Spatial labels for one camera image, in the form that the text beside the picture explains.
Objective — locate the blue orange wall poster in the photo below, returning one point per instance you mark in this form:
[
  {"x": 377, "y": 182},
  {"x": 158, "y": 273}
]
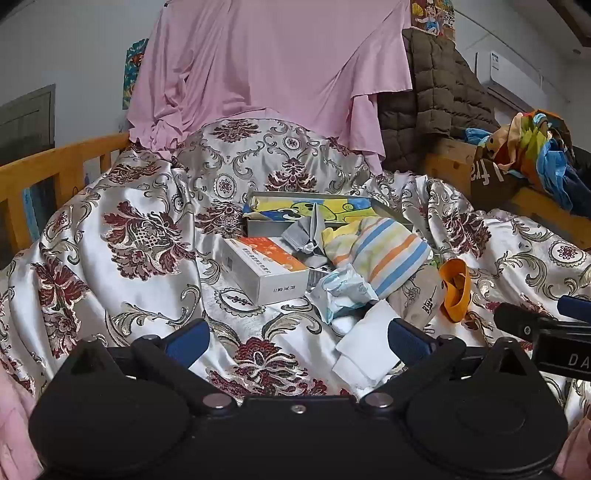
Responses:
[{"x": 134, "y": 69}]

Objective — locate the pastel striped cloth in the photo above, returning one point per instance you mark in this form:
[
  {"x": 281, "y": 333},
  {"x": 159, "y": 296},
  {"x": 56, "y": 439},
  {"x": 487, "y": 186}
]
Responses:
[{"x": 383, "y": 258}]

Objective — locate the grey metal tray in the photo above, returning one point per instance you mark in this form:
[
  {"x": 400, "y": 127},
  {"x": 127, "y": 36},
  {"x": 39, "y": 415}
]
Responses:
[{"x": 258, "y": 229}]

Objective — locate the brown quilted jacket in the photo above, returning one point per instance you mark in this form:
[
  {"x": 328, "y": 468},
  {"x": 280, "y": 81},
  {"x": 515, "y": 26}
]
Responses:
[{"x": 434, "y": 92}]

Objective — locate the pink bed sheet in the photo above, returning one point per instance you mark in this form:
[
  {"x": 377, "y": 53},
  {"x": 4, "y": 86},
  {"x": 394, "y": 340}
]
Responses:
[{"x": 277, "y": 60}]

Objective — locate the white air conditioner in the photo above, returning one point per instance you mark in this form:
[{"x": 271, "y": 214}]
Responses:
[{"x": 512, "y": 74}]

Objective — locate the brown cap with white letters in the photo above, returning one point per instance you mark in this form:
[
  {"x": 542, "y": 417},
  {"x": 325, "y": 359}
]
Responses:
[{"x": 494, "y": 184}]

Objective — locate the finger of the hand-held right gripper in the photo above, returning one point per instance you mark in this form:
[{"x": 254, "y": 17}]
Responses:
[
  {"x": 575, "y": 308},
  {"x": 517, "y": 321}
]

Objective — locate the wooden bed rail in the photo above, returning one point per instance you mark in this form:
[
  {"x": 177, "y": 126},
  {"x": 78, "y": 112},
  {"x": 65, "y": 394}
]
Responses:
[{"x": 46, "y": 166}]

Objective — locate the grey panelled door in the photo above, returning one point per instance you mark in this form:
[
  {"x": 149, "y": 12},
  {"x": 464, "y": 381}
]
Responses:
[{"x": 27, "y": 124}]

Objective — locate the light grey cloth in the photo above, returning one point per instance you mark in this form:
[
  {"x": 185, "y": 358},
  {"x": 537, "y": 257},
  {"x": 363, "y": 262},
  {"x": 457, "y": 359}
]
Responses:
[{"x": 316, "y": 261}]

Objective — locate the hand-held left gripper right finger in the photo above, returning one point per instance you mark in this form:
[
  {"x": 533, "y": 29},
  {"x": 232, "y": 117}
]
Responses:
[{"x": 407, "y": 340}]

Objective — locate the floral satin blanket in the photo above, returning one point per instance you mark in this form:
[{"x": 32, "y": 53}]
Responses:
[{"x": 138, "y": 277}]

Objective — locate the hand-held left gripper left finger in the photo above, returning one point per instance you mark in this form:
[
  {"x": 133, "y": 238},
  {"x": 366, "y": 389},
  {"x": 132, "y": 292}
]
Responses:
[{"x": 187, "y": 342}]

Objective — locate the white and orange carton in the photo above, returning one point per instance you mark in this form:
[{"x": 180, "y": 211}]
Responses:
[{"x": 263, "y": 281}]

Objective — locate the cartoon printed cloth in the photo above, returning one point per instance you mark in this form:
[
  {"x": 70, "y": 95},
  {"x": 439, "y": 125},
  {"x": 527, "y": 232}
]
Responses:
[{"x": 295, "y": 210}]

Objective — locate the grey face mask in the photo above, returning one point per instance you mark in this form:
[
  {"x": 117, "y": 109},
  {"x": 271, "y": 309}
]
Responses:
[{"x": 300, "y": 237}]

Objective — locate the orange block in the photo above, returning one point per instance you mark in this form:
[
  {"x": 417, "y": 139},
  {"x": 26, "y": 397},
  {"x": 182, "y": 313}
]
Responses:
[{"x": 462, "y": 290}]

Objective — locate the small blue cloth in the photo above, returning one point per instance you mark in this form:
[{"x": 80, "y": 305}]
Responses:
[{"x": 478, "y": 136}]

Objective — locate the cartoon figure wall poster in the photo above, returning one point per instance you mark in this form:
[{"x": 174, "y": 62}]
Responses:
[{"x": 431, "y": 16}]

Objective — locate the cardboard box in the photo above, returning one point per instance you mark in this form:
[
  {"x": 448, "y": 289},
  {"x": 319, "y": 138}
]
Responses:
[{"x": 443, "y": 167}]

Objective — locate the white foam piece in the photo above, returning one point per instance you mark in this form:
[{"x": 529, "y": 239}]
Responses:
[{"x": 369, "y": 341}]

